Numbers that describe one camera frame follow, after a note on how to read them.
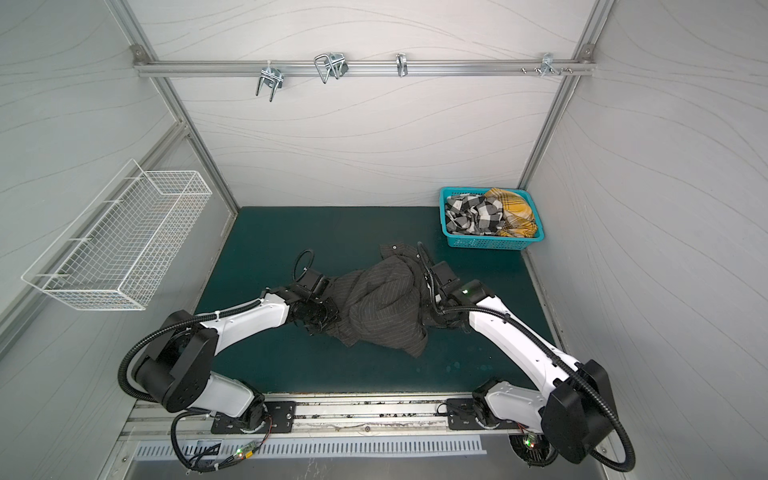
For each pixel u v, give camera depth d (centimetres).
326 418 75
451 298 57
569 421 44
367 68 79
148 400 45
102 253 65
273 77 79
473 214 108
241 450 68
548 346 45
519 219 104
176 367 43
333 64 76
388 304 84
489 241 104
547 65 76
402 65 78
